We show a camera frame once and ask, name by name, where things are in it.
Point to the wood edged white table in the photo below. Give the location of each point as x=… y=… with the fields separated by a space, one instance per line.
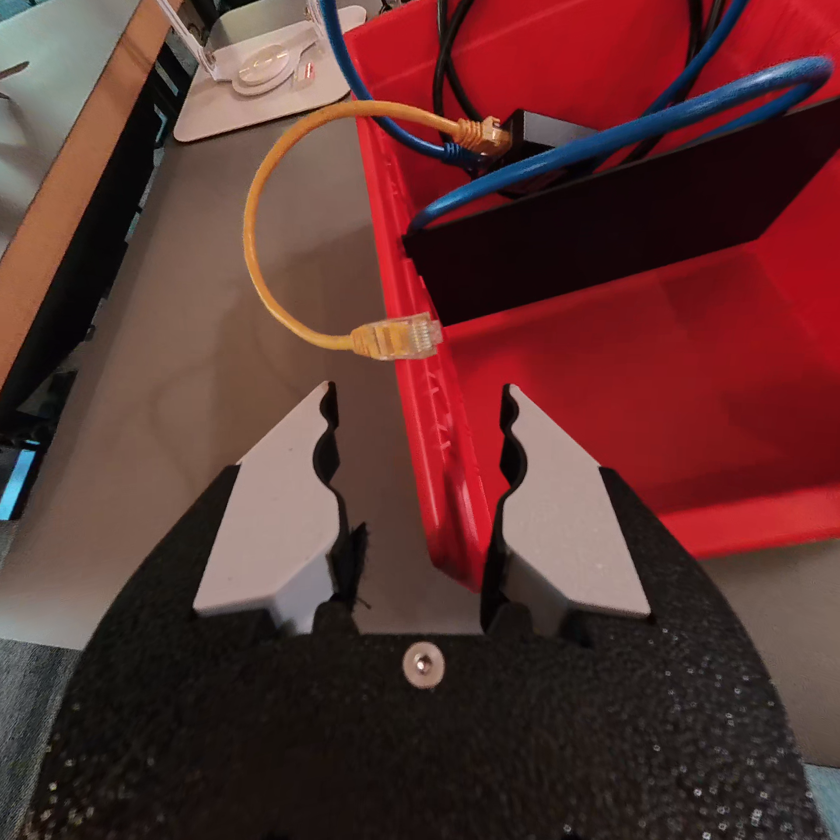
x=39 y=131

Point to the white flat mat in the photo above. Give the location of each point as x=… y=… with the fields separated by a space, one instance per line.
x=216 y=111

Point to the black bin divider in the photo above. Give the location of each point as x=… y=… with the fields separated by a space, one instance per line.
x=590 y=236

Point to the red plastic bin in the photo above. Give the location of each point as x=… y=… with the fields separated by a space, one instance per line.
x=623 y=394

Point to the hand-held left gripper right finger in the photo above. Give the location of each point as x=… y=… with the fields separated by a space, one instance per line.
x=564 y=525

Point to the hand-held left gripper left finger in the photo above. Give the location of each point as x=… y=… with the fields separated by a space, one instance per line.
x=275 y=512

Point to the clear acrylic stand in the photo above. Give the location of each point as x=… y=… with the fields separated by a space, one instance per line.
x=190 y=39

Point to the white round disc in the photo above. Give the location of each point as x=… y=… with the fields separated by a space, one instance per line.
x=262 y=72

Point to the black ethernet port adapter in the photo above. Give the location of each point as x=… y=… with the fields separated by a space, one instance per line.
x=544 y=128

